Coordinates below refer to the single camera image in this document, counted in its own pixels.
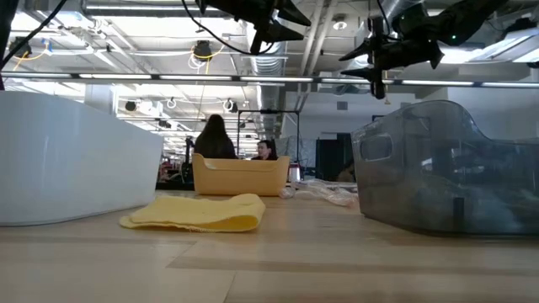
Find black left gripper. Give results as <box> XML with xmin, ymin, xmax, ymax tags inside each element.
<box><xmin>196</xmin><ymin>0</ymin><xmax>312</xmax><ymax>44</ymax></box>

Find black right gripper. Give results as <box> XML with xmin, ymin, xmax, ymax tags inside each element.
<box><xmin>339</xmin><ymin>39</ymin><xmax>446</xmax><ymax>101</ymax></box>

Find clear plastic bags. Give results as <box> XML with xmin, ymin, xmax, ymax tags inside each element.
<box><xmin>315</xmin><ymin>187</ymin><xmax>358</xmax><ymax>207</ymax></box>

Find orange toothbrush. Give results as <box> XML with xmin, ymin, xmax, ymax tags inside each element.
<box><xmin>278</xmin><ymin>187</ymin><xmax>321</xmax><ymax>201</ymax></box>

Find person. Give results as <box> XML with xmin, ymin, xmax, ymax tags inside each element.
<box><xmin>193</xmin><ymin>113</ymin><xmax>239</xmax><ymax>160</ymax></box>
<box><xmin>250</xmin><ymin>139</ymin><xmax>280</xmax><ymax>162</ymax></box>

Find grey translucent plastic bin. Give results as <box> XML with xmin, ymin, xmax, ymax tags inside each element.
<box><xmin>350</xmin><ymin>99</ymin><xmax>539</xmax><ymax>237</ymax></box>

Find orange plastic bin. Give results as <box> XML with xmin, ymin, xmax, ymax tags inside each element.
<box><xmin>192</xmin><ymin>152</ymin><xmax>292</xmax><ymax>197</ymax></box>

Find yellow folded cloth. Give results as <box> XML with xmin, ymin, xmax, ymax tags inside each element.
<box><xmin>118</xmin><ymin>193</ymin><xmax>267</xmax><ymax>234</ymax></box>

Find white plastic bin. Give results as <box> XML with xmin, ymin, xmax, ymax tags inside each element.
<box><xmin>0</xmin><ymin>90</ymin><xmax>165</xmax><ymax>227</ymax></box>

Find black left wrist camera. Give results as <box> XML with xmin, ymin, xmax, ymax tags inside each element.
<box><xmin>249</xmin><ymin>24</ymin><xmax>267</xmax><ymax>56</ymax></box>

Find silver spiral duct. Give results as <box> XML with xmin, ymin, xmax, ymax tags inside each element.
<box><xmin>240</xmin><ymin>0</ymin><xmax>292</xmax><ymax>140</ymax></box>

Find black right camera cable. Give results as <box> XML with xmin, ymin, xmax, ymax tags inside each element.
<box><xmin>376</xmin><ymin>0</ymin><xmax>399</xmax><ymax>41</ymax></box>

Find black camera cable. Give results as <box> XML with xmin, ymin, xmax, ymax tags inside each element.
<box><xmin>180</xmin><ymin>0</ymin><xmax>277</xmax><ymax>56</ymax></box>
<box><xmin>376</xmin><ymin>0</ymin><xmax>399</xmax><ymax>41</ymax></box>

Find black left camera cable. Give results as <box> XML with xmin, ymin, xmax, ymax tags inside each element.
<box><xmin>180</xmin><ymin>0</ymin><xmax>277</xmax><ymax>56</ymax></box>

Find black overhead camera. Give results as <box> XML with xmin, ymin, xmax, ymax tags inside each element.
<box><xmin>192</xmin><ymin>40</ymin><xmax>215</xmax><ymax>61</ymax></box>

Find black stand frame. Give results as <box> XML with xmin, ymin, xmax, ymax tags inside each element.
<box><xmin>235</xmin><ymin>109</ymin><xmax>302</xmax><ymax>163</ymax></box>

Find black aluminium frame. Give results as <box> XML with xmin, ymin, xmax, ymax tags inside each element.
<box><xmin>0</xmin><ymin>70</ymin><xmax>539</xmax><ymax>89</ymax></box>

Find black ceiling camera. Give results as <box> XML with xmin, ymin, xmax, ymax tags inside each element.
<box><xmin>8</xmin><ymin>36</ymin><xmax>34</xmax><ymax>59</ymax></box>

